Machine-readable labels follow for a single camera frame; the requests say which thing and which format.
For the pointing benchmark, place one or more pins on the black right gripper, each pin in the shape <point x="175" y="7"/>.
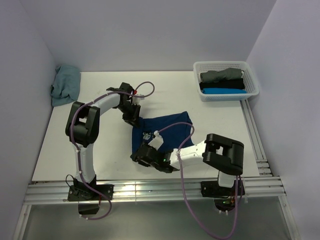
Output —
<point x="134" y="157"/>

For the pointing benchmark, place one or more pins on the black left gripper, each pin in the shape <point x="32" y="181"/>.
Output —
<point x="132" y="119"/>

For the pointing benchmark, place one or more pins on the dark blue t shirt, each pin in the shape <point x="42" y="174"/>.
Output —
<point x="175" y="131"/>

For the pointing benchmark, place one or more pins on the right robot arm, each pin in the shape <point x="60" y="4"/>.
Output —
<point x="221" y="153"/>

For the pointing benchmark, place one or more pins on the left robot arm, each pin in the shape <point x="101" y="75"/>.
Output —
<point x="83" y="127"/>

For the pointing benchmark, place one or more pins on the pale teal t shirt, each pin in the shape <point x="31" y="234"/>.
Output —
<point x="65" y="88"/>

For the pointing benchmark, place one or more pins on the light blue rolled t shirt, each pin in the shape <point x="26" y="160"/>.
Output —
<point x="222" y="91"/>

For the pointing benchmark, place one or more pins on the grey rolled t shirt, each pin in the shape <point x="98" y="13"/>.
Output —
<point x="223" y="75"/>

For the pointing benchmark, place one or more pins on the black rolled t shirt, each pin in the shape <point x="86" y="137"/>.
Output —
<point x="225" y="84"/>

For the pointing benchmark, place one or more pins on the white plastic basket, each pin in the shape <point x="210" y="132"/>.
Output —
<point x="251" y="84"/>

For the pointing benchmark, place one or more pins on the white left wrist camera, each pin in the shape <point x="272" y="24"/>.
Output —
<point x="137" y="98"/>

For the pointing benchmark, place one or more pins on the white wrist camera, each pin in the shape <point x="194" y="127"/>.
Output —
<point x="137" y="98"/>
<point x="157" y="140"/>

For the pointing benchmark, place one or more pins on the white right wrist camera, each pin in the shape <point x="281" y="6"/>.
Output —
<point x="157" y="140"/>

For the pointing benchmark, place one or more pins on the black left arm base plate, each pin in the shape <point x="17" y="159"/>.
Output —
<point x="88" y="200"/>

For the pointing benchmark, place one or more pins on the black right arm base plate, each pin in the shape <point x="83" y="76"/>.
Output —
<point x="224" y="198"/>

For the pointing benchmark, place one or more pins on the aluminium frame rail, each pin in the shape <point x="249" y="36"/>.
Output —
<point x="266" y="185"/>

